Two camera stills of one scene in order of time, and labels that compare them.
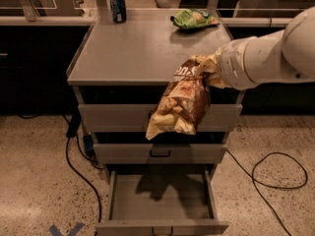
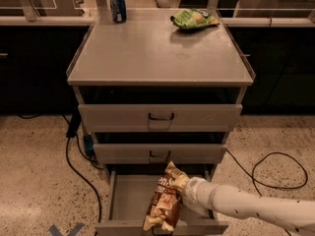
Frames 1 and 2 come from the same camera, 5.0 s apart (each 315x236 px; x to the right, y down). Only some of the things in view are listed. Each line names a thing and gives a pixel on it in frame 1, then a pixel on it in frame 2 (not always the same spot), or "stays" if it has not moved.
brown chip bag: (183, 101) to (165, 202)
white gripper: (231, 65) to (194, 194)
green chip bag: (194, 19) stays
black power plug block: (74, 124) stays
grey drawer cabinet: (120, 76) stays
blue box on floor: (89, 145) stays
